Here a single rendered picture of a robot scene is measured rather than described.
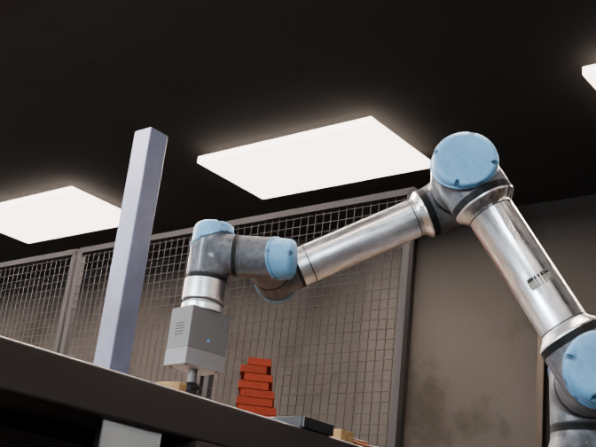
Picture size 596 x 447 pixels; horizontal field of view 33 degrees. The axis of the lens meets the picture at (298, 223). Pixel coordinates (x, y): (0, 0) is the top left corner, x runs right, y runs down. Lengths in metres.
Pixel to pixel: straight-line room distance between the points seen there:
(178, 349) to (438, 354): 4.56
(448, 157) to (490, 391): 4.29
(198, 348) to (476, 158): 0.58
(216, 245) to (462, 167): 0.45
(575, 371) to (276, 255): 0.54
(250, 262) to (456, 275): 4.59
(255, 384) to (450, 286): 3.56
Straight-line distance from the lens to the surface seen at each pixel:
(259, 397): 2.87
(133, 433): 1.33
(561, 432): 1.83
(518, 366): 5.97
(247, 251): 1.79
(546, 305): 1.74
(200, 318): 1.76
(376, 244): 1.91
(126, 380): 1.31
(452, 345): 6.20
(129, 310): 3.97
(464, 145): 1.80
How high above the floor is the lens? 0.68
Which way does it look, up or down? 20 degrees up
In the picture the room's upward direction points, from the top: 7 degrees clockwise
